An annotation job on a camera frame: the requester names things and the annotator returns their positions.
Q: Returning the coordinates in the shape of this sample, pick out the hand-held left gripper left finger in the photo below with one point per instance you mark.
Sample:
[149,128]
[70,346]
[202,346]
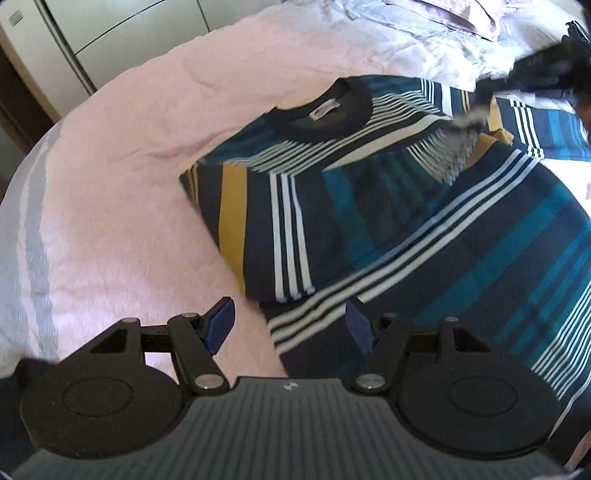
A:
[219,324]

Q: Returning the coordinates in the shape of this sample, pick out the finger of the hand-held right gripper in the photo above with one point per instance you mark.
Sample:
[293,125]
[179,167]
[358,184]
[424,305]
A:
[494,84]

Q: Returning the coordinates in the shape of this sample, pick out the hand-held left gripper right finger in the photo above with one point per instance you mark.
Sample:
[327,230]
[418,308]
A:
[359,326]

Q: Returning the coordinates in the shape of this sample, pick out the striped navy teal shirt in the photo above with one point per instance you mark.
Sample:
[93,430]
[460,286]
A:
[415,221]

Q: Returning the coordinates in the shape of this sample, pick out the pile of pale lilac bedding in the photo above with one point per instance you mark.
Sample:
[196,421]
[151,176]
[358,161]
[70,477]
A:
[434,23]

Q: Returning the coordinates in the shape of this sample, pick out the pink bed blanket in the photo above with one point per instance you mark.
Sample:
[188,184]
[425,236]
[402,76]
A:
[129,184]

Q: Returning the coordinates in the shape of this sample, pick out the white wardrobe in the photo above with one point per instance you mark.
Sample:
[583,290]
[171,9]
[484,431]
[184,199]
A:
[92,37]

